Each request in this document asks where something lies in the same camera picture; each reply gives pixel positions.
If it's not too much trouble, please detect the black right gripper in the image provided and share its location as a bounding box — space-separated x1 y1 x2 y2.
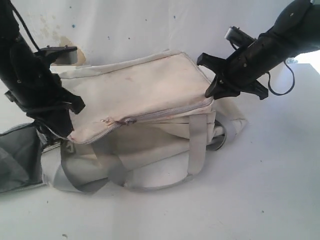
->
196 42 269 100

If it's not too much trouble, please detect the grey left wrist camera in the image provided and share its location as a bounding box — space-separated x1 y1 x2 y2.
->
35 45 78 65

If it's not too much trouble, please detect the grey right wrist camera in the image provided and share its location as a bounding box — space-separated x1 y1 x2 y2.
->
224 26 257 47

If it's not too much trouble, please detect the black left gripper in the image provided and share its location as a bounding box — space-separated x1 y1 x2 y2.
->
3 49 85 138

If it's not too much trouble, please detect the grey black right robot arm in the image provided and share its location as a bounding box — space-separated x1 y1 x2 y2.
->
196 0 320 100

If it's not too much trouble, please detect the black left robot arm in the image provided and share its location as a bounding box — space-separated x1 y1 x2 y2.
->
0 0 85 138

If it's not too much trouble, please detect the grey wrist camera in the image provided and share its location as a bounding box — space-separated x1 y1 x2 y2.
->
224 26 257 47
35 45 78 65

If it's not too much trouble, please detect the white canvas duffel bag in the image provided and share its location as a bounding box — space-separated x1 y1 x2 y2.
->
0 50 247 193

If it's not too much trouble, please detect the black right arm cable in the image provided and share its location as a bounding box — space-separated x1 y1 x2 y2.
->
264 58 296 96

